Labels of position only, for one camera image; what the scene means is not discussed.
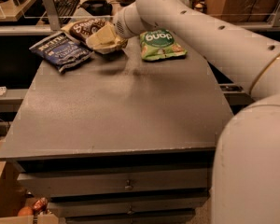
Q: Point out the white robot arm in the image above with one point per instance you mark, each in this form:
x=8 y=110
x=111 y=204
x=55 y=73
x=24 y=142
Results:
x=246 y=171

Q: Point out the cardboard box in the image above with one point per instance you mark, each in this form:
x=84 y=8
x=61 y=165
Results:
x=12 y=199

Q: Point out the brown Sea Salt chip bag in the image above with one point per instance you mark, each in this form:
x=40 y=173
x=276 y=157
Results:
x=81 y=30

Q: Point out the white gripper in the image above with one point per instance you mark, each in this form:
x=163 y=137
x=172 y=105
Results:
x=120 y=26

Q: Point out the blue chip bag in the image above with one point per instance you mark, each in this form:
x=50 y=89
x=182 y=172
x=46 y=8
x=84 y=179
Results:
x=62 y=51

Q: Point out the black headphones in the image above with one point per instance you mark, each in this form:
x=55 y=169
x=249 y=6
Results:
x=97 y=7

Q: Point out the grey drawer cabinet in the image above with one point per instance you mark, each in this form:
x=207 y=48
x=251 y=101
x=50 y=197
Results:
x=119 y=140

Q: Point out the orange fruit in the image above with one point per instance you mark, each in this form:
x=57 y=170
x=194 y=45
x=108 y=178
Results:
x=25 y=211

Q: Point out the red snack packet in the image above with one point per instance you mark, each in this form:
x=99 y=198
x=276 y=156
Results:
x=40 y=205

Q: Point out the green chip bag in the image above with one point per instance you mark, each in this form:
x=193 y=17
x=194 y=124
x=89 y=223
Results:
x=159 y=45

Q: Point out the black keyboard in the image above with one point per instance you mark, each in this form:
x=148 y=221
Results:
x=64 y=9

